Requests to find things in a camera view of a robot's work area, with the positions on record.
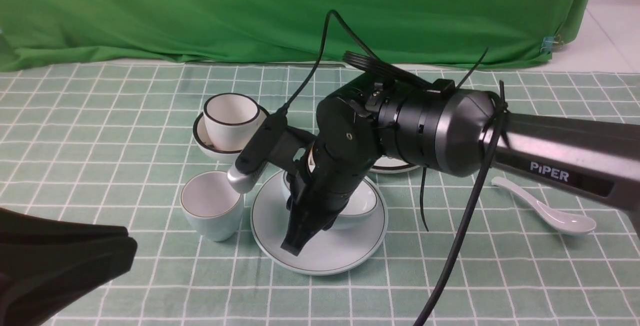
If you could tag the white cup black rim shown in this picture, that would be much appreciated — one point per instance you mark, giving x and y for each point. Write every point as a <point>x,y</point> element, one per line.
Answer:
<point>231,120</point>

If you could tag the pale blue ceramic spoon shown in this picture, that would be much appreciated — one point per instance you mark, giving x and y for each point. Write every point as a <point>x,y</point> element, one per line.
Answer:
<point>563,222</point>

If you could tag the green checkered tablecloth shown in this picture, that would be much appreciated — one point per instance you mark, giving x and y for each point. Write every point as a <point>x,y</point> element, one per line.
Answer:
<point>112,144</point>

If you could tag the white plate with cartoon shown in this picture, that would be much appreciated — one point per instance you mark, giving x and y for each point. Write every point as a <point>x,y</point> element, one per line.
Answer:
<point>388,165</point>

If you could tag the blue binder clip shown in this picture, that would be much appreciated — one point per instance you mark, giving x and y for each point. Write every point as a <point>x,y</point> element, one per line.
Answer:
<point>552,44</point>

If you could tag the green backdrop cloth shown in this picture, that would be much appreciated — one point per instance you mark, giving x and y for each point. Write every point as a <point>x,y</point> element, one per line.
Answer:
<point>38,33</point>

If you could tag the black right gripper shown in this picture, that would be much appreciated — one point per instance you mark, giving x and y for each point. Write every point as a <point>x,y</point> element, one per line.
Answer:
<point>334,164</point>

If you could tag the pale blue shallow bowl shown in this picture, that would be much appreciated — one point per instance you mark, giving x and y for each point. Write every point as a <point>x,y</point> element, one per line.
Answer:
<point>364,207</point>

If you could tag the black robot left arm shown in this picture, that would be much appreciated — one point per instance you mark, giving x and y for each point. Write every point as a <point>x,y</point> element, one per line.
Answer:
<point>55,266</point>

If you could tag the white bowl black rim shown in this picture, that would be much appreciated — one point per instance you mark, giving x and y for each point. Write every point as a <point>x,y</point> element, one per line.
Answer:
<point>203,141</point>

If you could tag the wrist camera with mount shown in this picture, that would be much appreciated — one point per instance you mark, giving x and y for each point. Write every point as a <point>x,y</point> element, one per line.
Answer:
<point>275,142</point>

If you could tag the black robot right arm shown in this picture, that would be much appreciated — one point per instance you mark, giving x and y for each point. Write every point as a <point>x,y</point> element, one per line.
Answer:
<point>450,131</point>

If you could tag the pale blue large plate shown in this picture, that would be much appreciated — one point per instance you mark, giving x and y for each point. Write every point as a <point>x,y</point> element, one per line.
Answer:
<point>329,252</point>

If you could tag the pale blue cup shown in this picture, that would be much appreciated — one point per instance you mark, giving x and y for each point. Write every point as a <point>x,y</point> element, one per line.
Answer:
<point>212,207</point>

